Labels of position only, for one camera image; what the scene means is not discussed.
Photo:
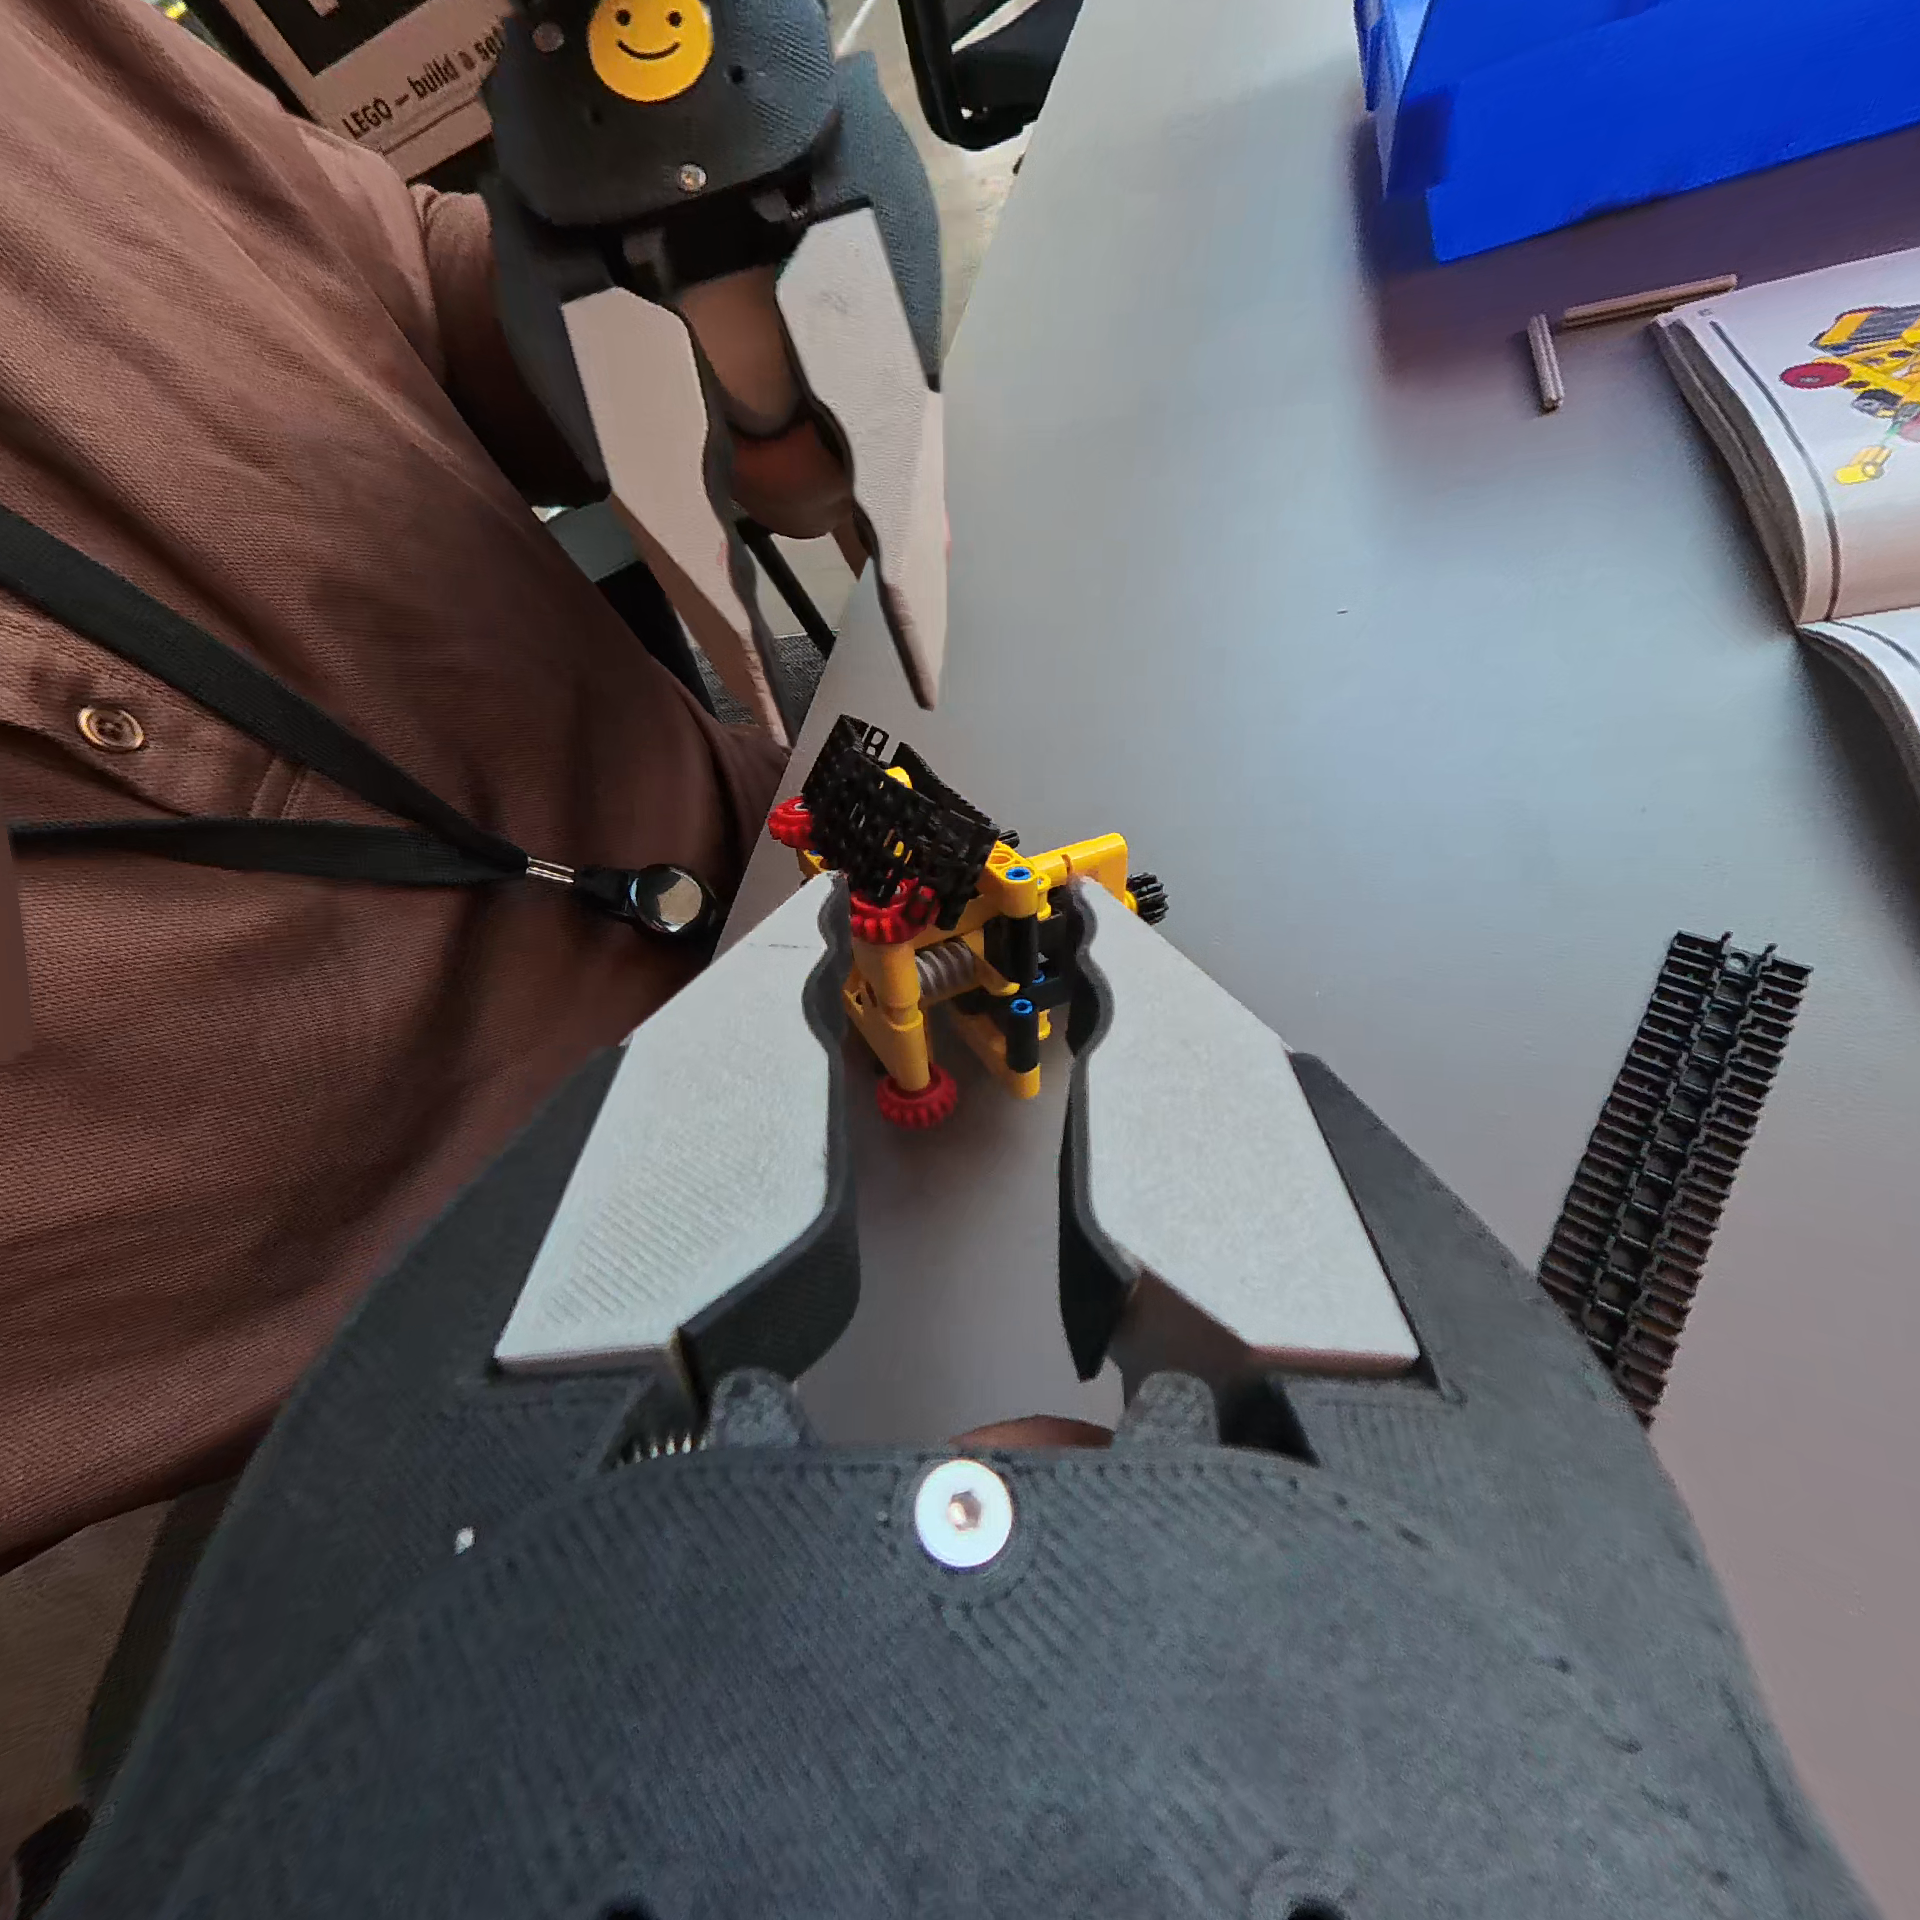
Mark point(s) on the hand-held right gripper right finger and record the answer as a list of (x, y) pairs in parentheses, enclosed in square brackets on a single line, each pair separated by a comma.
[(1230, 1171)]

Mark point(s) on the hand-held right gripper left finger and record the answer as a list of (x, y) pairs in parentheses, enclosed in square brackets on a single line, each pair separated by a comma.
[(676, 1184)]

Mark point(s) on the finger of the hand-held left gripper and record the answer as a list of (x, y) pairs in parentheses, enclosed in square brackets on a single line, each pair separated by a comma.
[(879, 422), (643, 404)]

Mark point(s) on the yellow lego bulldozer model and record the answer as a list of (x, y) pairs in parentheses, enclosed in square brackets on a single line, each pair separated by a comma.
[(902, 991)]

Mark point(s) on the person's left forearm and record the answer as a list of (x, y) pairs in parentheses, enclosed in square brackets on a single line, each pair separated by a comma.
[(345, 271)]

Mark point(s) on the open lego instruction booklet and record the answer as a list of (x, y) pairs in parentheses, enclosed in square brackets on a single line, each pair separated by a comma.
[(1770, 451)]

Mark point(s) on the person's left hand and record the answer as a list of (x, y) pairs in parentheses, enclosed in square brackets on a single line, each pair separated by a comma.
[(765, 361)]

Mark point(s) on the black office chair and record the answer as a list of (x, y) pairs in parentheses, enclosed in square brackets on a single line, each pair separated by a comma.
[(629, 579), (976, 76)]

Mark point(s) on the black round badge reel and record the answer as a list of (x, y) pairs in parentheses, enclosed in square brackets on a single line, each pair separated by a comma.
[(672, 901)]

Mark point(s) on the person in brown shirt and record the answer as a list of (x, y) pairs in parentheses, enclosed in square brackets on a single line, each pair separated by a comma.
[(302, 1125)]

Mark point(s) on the blue plastic bin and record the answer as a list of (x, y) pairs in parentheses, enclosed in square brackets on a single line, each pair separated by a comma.
[(1650, 136)]

